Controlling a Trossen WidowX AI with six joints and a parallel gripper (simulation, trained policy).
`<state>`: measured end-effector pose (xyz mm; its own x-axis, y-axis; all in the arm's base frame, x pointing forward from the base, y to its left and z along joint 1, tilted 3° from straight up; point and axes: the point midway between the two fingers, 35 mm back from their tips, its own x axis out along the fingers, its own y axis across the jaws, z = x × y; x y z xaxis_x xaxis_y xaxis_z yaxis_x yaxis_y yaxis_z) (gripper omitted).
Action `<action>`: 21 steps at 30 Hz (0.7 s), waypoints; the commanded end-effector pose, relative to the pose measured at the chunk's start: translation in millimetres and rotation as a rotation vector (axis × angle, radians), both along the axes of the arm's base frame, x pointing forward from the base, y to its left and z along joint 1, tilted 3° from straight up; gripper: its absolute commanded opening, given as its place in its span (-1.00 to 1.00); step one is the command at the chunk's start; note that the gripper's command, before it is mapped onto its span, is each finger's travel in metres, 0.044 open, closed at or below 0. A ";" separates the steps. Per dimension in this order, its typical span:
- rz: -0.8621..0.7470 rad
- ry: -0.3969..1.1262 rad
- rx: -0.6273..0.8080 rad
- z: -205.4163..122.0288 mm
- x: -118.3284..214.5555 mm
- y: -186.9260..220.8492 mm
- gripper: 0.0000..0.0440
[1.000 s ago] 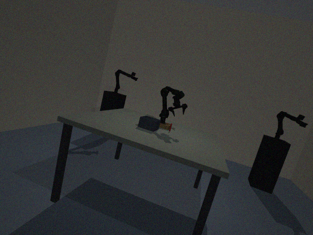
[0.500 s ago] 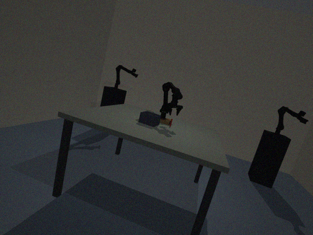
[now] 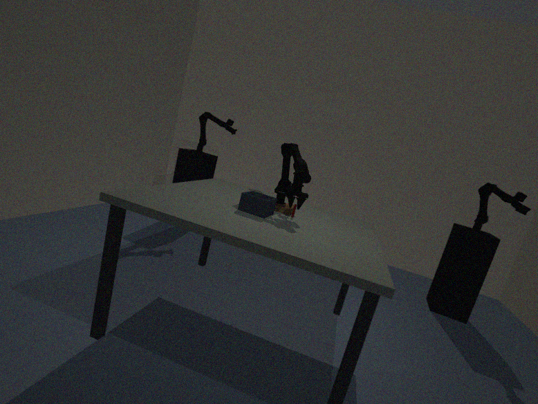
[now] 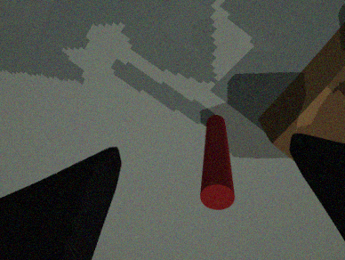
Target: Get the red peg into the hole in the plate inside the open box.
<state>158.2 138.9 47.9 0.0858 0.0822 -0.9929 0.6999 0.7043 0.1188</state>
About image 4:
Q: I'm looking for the dark red peg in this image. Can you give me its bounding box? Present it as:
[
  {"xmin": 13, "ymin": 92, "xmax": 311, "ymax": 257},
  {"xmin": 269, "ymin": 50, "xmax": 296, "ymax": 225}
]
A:
[{"xmin": 201, "ymin": 116, "xmax": 235, "ymax": 210}]

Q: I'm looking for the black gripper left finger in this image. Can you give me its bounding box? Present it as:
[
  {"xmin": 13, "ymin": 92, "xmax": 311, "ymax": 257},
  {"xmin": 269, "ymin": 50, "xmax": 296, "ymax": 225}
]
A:
[{"xmin": 0, "ymin": 147, "xmax": 122, "ymax": 260}]

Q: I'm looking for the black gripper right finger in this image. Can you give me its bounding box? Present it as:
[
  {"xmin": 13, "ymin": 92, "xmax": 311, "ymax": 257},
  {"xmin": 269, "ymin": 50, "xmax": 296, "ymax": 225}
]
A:
[{"xmin": 290, "ymin": 133, "xmax": 345, "ymax": 240}]

